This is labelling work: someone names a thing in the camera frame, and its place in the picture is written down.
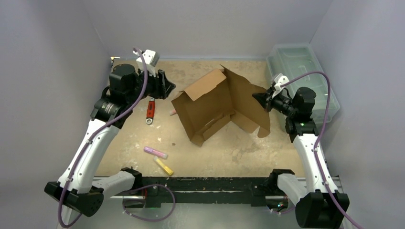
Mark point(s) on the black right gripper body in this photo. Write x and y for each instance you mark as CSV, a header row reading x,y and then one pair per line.
x,y
270,100

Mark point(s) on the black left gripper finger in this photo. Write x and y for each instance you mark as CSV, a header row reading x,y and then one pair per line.
x,y
165,84
165,93

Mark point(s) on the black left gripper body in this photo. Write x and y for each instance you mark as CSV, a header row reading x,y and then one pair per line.
x,y
153,87

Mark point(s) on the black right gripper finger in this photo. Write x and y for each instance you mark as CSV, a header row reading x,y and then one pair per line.
x,y
263,95
263,101

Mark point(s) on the brown cardboard box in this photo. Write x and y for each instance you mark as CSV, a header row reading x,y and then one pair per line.
x,y
217,98

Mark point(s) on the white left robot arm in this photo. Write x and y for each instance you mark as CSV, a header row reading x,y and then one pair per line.
x,y
76,188

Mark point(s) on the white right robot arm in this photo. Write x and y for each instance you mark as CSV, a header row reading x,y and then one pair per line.
x,y
310,158

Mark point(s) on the red adjustable wrench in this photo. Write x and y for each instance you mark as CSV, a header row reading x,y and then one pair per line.
x,y
150,111

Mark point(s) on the clear plastic bin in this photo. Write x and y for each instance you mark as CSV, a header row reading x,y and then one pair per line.
x,y
294,60

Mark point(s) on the purple highlighter marker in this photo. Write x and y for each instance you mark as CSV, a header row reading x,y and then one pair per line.
x,y
155,152

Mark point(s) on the yellow highlighter marker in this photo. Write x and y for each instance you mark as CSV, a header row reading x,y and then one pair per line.
x,y
164,167

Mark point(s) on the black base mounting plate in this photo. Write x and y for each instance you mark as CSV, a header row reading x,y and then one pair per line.
x,y
253,191

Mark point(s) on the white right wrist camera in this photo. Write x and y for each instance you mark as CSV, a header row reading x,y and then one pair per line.
x,y
279,81

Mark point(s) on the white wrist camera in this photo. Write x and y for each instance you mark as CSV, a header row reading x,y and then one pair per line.
x,y
279,81
151,59

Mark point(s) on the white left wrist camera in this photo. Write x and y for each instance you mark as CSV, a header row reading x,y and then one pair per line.
x,y
151,59

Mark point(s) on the aluminium frame rail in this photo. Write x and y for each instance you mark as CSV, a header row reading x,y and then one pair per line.
x,y
281,192

